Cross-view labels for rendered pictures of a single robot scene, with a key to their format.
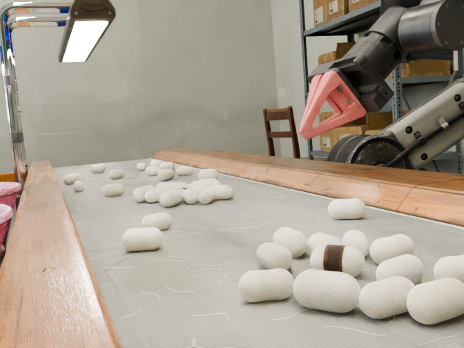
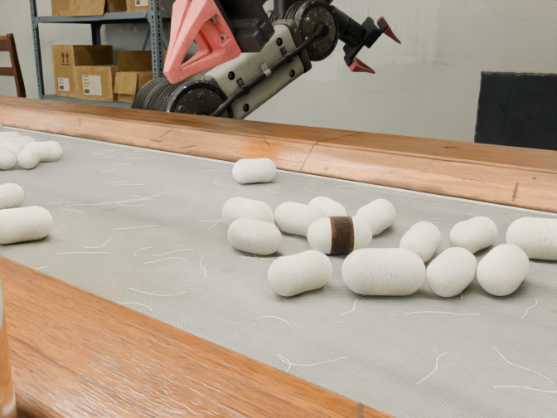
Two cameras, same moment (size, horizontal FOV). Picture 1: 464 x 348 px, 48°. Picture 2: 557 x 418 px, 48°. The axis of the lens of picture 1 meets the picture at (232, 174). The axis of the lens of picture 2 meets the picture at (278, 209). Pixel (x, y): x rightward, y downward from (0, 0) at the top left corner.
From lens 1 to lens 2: 15 cm
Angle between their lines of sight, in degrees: 32
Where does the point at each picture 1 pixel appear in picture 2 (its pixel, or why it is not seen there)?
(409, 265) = (434, 234)
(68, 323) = (186, 367)
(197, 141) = not seen: outside the picture
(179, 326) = (234, 342)
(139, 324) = not seen: hidden behind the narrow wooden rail
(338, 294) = (412, 274)
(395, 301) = (470, 274)
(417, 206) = (326, 166)
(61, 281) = (46, 303)
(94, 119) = not seen: outside the picture
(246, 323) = (316, 324)
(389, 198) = (285, 157)
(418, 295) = (501, 266)
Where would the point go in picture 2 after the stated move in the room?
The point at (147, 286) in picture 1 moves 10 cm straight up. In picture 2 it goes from (106, 294) to (89, 66)
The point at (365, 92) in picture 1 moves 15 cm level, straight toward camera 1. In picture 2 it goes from (242, 27) to (289, 23)
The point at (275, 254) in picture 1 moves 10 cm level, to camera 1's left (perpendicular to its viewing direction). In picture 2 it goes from (266, 232) to (69, 268)
